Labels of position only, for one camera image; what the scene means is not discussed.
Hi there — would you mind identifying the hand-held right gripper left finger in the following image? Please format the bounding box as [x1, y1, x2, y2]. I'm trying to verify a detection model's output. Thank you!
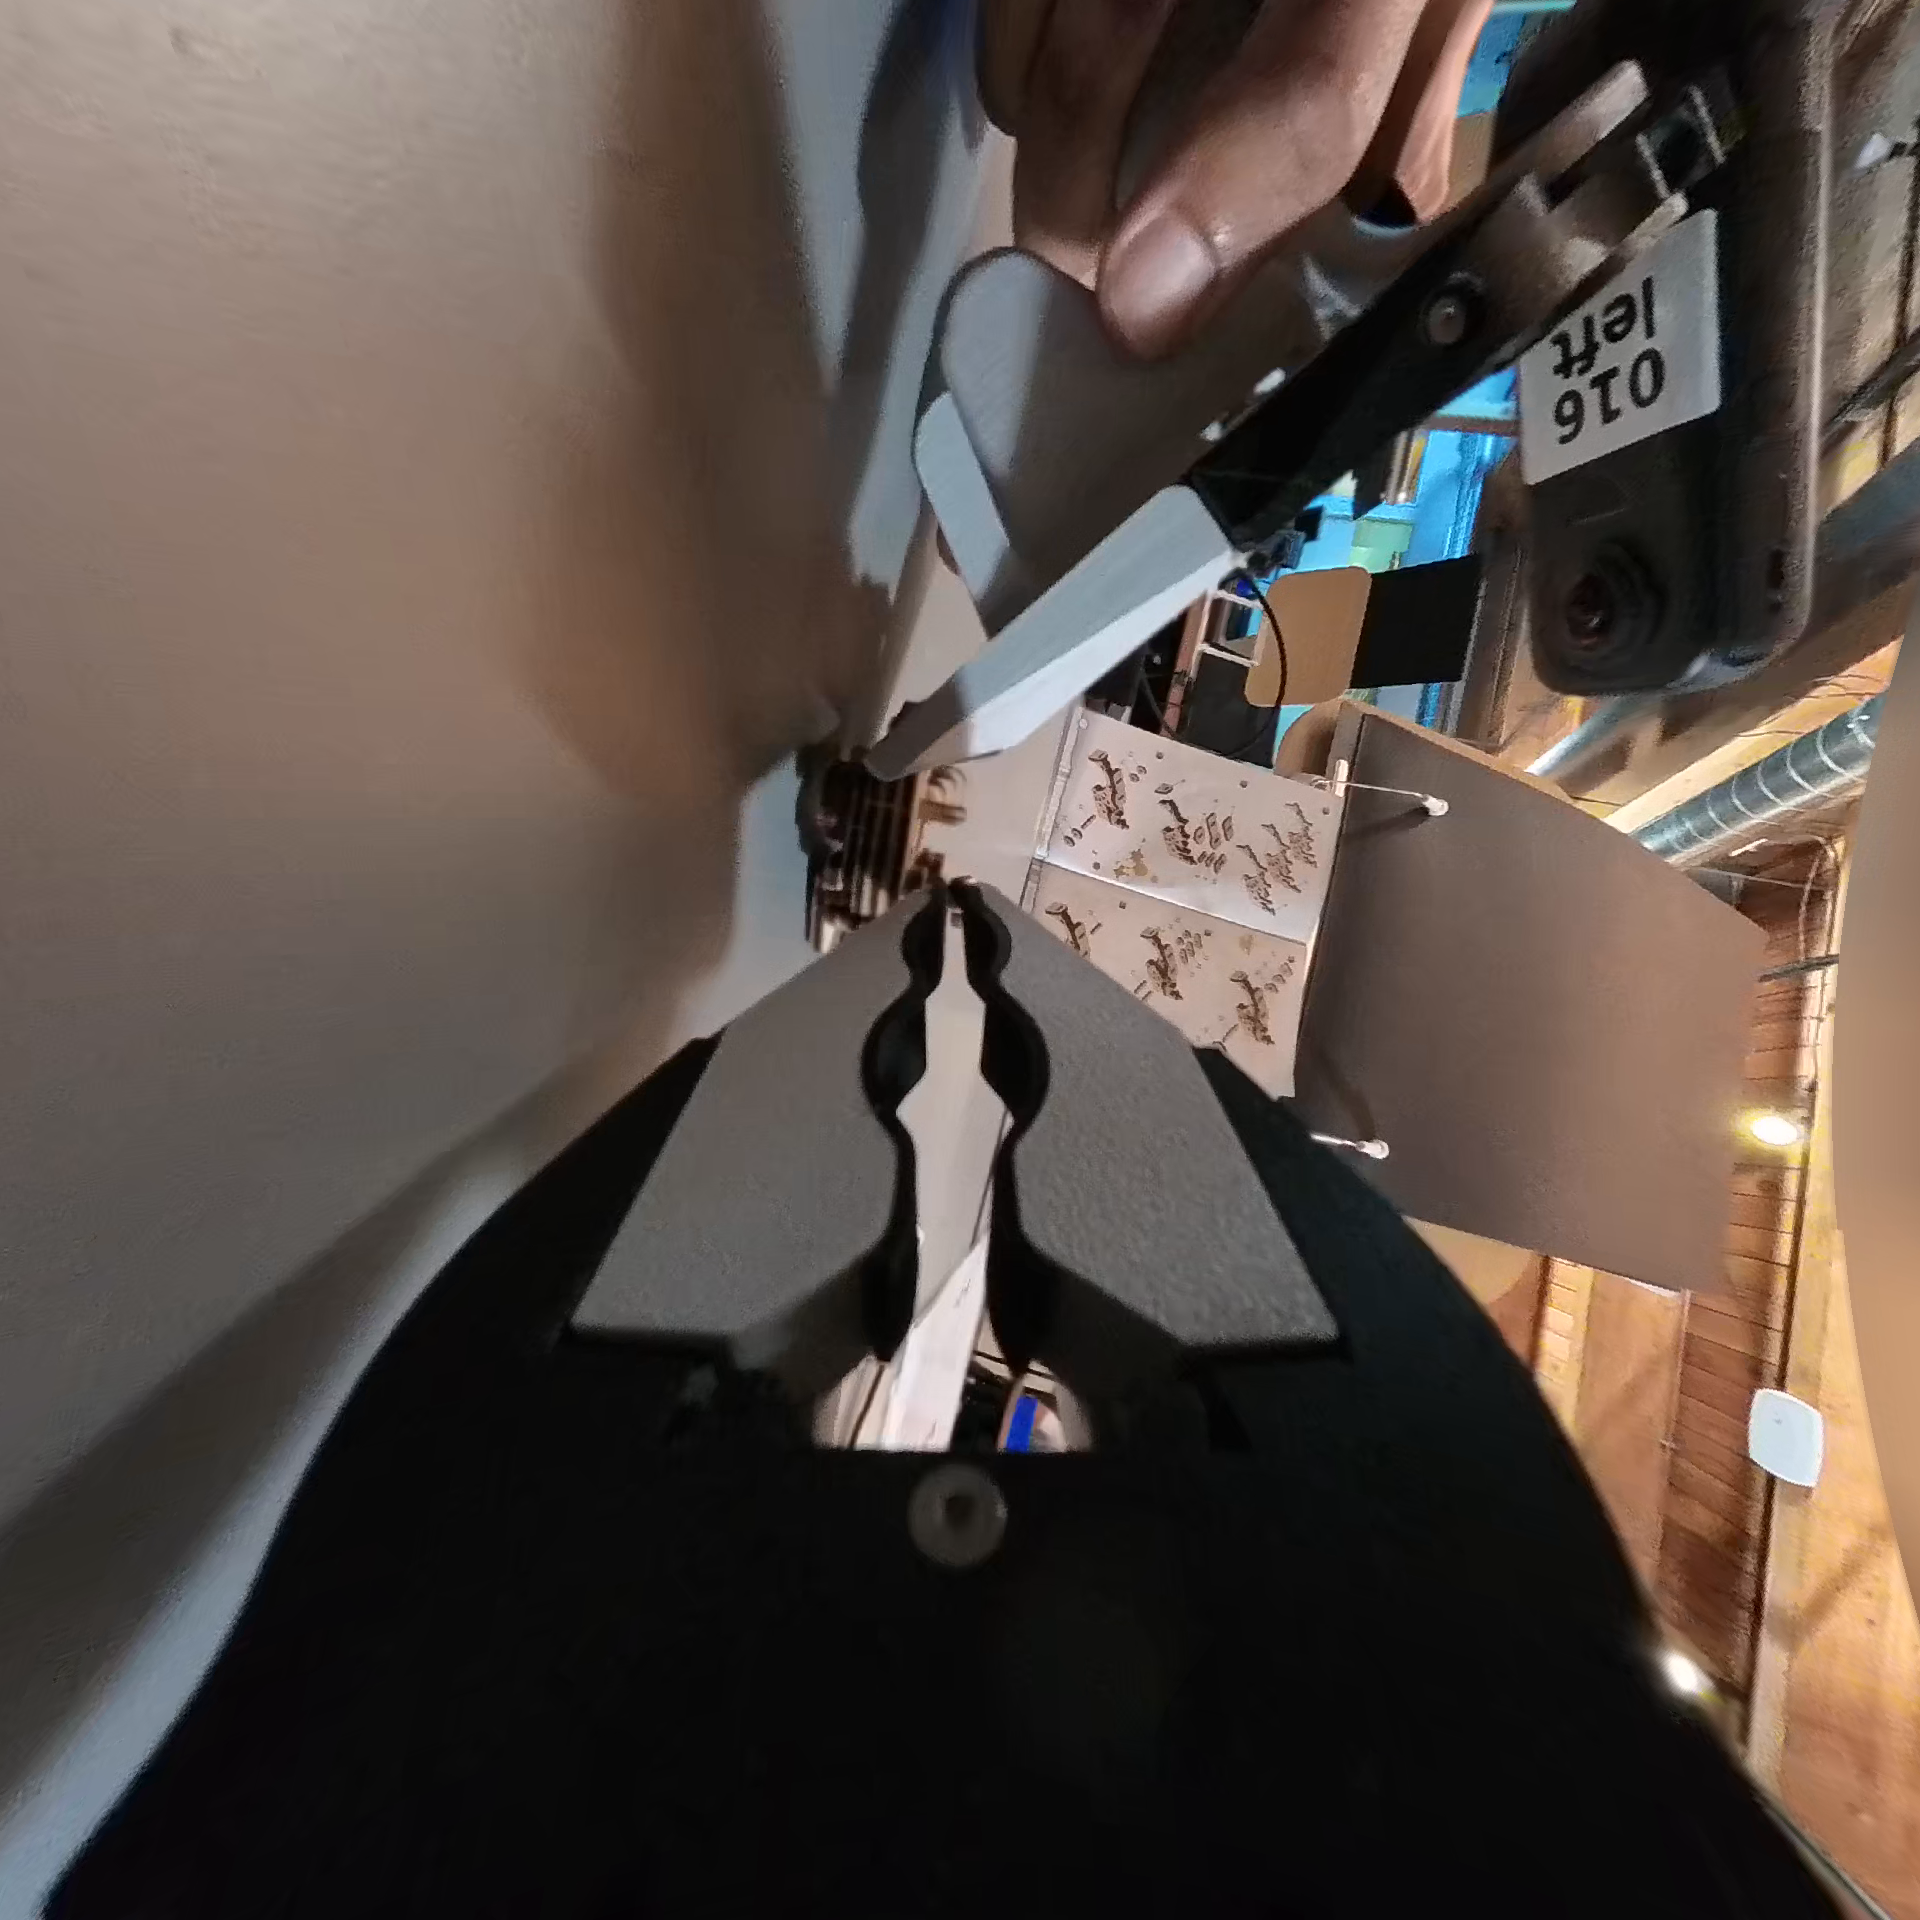
[566, 882, 950, 1375]

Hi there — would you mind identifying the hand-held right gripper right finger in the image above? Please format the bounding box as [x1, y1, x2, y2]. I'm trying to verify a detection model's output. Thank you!
[950, 882, 1341, 1375]

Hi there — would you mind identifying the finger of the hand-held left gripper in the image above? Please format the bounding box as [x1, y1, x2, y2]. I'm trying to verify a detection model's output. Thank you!
[912, 244, 1310, 639]
[862, 257, 1504, 783]

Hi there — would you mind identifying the grey desk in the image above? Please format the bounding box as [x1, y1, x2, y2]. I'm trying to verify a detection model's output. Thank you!
[0, 0, 1052, 1920]

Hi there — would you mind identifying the person's left hand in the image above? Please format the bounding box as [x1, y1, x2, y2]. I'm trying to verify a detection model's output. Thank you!
[983, 0, 1501, 361]

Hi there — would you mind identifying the printed parts picture sheet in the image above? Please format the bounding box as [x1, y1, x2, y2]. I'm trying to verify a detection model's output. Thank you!
[1019, 705, 1343, 1097]

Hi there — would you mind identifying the white paper sheet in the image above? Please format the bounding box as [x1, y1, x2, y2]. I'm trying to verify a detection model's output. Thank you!
[885, 1236, 993, 1450]

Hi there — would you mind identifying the tan rounded board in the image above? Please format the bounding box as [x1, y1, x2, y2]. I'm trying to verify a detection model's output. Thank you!
[1245, 566, 1374, 707]

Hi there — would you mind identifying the brown cardboard backing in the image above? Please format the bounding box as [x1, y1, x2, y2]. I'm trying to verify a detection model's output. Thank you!
[1276, 694, 1568, 798]

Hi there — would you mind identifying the black panel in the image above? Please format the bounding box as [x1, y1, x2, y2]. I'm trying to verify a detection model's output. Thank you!
[1365, 551, 1488, 682]

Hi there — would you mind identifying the dark grey display board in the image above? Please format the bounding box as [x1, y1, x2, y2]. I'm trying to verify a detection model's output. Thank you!
[1294, 702, 1776, 1299]

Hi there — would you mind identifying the grey metal pipe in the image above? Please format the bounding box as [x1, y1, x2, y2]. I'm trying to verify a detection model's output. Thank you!
[1526, 697, 1652, 781]

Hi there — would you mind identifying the silver ventilation duct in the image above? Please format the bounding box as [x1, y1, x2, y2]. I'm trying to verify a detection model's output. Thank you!
[1633, 697, 1883, 874]

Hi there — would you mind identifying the white wireless access point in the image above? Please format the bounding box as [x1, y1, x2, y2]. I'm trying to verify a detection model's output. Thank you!
[1747, 1388, 1827, 1490]

